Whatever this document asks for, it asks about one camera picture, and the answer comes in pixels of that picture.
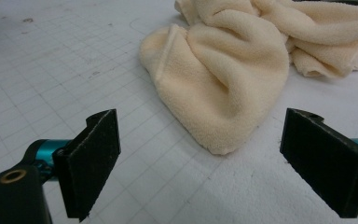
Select white grid mat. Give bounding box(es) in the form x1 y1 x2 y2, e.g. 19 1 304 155
0 0 358 224

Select beige towel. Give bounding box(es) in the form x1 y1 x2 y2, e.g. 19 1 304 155
138 0 358 156

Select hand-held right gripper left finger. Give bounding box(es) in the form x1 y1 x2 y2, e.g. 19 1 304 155
52 108 121 223

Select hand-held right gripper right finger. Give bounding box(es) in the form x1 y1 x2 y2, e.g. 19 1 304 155
280 107 358 219

